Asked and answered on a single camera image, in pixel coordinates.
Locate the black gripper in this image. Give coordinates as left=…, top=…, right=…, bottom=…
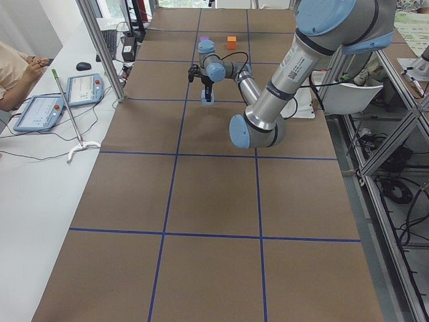
left=188, top=64, right=212, bottom=102

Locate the light blue foam block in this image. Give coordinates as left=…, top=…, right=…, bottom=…
left=200, top=90, right=215, bottom=106

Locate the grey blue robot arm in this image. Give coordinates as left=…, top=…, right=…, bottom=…
left=188, top=0, right=396, bottom=149

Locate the orange foam block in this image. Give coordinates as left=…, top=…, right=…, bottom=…
left=227, top=36, right=237, bottom=50

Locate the black power adapter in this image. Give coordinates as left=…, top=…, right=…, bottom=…
left=121, top=37, right=137, bottom=62

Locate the black keyboard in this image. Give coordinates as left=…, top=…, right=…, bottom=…
left=101, top=30, right=117, bottom=60

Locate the far blue teach pendant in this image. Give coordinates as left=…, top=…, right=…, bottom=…
left=66, top=73, right=104, bottom=107

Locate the blue teach pendant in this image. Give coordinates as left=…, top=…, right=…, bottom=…
left=66, top=73, right=104, bottom=107
left=13, top=95, right=64, bottom=131

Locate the black computer mouse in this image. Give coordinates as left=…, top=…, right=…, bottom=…
left=76, top=62, right=92, bottom=71

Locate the white plastic chair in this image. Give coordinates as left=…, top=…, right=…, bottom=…
left=317, top=80, right=383, bottom=115

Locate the white reacher grabber stick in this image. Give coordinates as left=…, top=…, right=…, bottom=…
left=52, top=69, right=101, bottom=164

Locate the near blue teach pendant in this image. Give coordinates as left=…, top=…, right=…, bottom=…
left=13, top=95, right=64, bottom=131

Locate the person in beige shirt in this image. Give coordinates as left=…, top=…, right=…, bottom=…
left=1, top=42, right=50, bottom=112

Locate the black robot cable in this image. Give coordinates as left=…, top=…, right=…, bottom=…
left=217, top=50, right=251, bottom=78

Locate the aluminium frame post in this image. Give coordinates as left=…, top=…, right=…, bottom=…
left=76, top=0, right=125, bottom=103

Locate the aluminium frame rail right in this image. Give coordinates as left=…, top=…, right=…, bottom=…
left=343, top=43, right=428, bottom=321

